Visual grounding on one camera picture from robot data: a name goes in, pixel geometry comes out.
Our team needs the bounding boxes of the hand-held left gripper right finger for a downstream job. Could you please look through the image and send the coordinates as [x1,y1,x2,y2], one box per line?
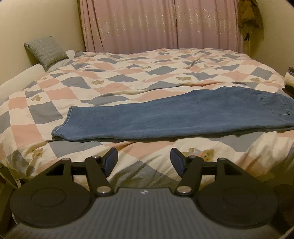
[170,147,244,197]

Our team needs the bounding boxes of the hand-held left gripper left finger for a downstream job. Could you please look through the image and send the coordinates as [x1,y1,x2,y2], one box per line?
[45,147,119,197]

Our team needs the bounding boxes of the blue denim jeans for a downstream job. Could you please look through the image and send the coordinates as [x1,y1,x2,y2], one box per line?
[51,87,294,142]

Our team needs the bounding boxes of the checkered pink grey quilt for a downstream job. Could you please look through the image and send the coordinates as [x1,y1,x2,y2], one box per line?
[0,47,294,189]

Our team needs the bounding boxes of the white pillow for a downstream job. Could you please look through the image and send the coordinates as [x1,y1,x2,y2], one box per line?
[48,49,77,70]

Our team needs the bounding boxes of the white quilted bed cushion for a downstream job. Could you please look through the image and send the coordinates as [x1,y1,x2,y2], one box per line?
[0,63,46,104]

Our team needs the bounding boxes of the grey woven pillow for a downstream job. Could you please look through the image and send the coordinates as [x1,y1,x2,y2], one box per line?
[24,35,69,71]

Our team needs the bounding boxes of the dark cloth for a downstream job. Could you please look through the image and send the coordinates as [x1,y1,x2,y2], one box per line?
[282,85,294,98]

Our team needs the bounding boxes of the pink curtain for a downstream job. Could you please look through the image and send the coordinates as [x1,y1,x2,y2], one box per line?
[78,0,244,54]

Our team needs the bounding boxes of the white fluffy cloth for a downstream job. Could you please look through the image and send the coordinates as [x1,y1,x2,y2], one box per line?
[284,72,294,87]

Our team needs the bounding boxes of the hanging brown cloth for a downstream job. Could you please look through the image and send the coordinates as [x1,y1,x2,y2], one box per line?
[237,0,264,44]

